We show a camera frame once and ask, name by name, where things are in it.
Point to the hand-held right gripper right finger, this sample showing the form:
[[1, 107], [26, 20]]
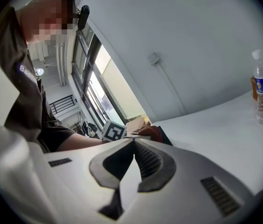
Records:
[[187, 171]]

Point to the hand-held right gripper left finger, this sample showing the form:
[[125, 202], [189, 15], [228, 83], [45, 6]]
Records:
[[75, 171]]

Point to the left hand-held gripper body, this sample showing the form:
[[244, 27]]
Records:
[[113, 130]]

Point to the brown cloth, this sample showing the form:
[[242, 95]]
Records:
[[150, 132]]

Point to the person's left forearm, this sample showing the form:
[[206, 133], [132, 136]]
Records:
[[82, 142]]

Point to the small cardboard box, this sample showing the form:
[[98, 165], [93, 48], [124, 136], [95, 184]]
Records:
[[136, 123]]

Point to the paper notice on window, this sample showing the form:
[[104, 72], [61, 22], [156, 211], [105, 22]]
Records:
[[106, 102]]

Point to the black metal railing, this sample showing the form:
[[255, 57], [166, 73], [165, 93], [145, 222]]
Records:
[[64, 105]]

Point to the person's black shirt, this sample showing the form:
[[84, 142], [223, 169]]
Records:
[[22, 90]]

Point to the person's head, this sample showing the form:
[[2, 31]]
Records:
[[52, 17]]

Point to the black window frame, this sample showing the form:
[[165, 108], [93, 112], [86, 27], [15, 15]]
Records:
[[87, 73]]

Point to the white wall junction box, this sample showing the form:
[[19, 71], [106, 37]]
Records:
[[154, 58]]

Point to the black head-worn camera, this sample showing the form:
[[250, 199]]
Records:
[[83, 16]]

